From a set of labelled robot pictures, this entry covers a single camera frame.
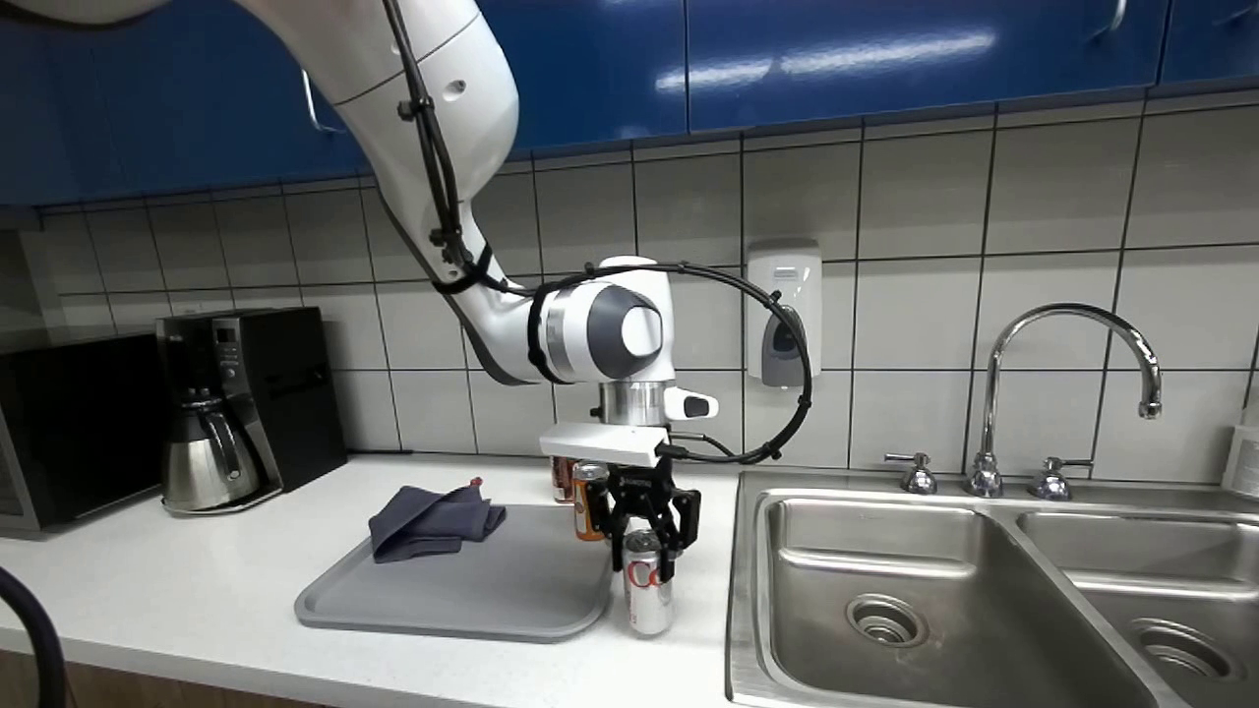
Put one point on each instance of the stainless steel double sink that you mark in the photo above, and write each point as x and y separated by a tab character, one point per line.
814	551

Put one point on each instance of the narrow blue cabinet door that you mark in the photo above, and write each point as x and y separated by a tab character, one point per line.
1215	42

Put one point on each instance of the chrome gooseneck faucet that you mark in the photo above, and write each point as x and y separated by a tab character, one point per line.
1050	318

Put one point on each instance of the black steel coffee maker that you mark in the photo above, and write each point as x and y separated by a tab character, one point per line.
251	394

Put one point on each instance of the wide blue cabinet door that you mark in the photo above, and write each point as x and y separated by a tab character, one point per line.
604	63

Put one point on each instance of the grey plastic tray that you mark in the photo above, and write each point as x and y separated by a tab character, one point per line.
447	590

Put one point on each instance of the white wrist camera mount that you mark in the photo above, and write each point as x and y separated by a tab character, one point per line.
601	446

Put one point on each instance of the round sink drain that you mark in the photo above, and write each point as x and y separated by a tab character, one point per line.
1181	649
886	618

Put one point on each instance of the translucent white container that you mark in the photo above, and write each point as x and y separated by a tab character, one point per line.
1247	463

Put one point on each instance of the dark grey cloth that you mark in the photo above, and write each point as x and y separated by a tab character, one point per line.
428	522

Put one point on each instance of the black microwave oven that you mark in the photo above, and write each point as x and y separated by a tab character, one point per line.
79	434

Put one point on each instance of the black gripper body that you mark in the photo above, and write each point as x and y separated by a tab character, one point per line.
646	493

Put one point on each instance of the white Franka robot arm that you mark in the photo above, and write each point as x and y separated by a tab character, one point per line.
419	91

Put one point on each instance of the silver coke can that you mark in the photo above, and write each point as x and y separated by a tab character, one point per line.
646	596

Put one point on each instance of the white wall soap dispenser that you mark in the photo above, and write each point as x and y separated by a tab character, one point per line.
802	281

